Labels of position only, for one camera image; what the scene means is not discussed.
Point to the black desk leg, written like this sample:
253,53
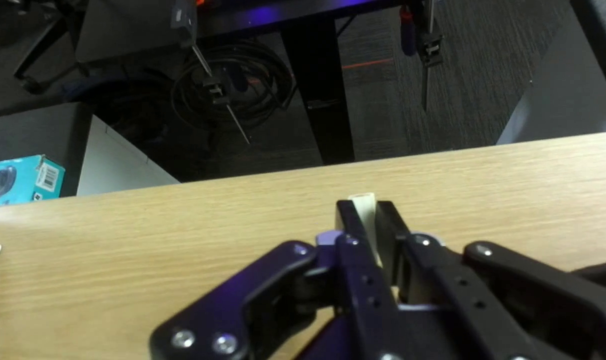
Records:
325,87

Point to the white book with red circle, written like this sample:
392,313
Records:
368,223

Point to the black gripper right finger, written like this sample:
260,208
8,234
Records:
488,300

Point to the black bar clamp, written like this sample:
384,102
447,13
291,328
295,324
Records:
212,83
426,46

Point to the teal product box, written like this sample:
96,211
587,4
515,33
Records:
19,178

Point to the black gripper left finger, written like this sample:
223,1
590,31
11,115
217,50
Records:
262,300

